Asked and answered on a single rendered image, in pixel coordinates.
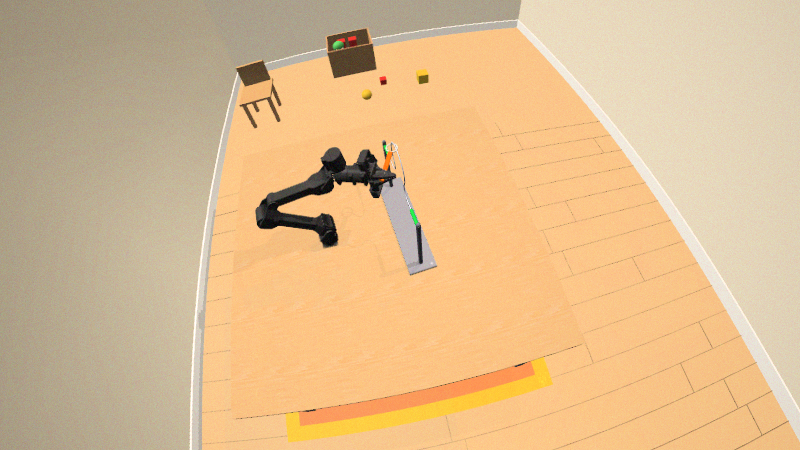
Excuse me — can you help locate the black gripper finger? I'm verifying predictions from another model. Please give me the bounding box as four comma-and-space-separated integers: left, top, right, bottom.
370, 161, 396, 180
374, 177, 396, 188

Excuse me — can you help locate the orange bar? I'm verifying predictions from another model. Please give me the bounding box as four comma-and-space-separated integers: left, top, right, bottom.
379, 143, 398, 182

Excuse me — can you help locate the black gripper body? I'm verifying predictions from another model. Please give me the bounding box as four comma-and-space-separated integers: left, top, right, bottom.
347, 149, 383, 198

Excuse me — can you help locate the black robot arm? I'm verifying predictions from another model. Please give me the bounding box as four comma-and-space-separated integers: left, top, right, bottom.
255, 147, 350, 249

